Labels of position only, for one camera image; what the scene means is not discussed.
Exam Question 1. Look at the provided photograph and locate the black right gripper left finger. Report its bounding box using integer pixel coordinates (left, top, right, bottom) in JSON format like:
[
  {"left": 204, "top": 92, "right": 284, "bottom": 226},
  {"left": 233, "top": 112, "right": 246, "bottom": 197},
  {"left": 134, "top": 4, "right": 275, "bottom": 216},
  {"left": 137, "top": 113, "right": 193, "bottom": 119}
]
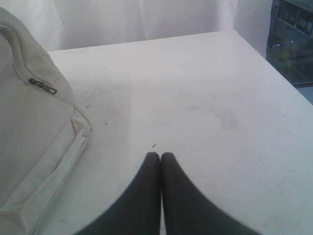
[{"left": 78, "top": 152, "right": 161, "bottom": 235}]

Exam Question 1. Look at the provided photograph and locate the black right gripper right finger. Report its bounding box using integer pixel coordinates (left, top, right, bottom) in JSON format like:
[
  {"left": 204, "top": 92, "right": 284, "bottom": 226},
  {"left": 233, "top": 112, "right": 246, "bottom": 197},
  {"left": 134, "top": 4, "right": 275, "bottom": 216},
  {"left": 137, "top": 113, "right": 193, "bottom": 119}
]
[{"left": 161, "top": 152, "right": 259, "bottom": 235}]

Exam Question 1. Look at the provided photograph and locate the beige duffel bag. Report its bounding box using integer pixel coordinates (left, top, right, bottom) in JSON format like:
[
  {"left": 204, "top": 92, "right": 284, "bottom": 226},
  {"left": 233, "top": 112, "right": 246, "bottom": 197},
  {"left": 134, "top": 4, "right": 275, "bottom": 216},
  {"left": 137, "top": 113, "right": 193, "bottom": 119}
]
[{"left": 0, "top": 9, "right": 91, "bottom": 235}]

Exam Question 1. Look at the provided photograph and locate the white backdrop curtain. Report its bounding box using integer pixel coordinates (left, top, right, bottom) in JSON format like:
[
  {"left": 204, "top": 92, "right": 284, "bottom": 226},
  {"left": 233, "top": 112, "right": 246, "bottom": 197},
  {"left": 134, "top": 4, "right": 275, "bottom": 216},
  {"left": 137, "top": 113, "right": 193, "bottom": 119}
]
[{"left": 0, "top": 0, "right": 272, "bottom": 54}]

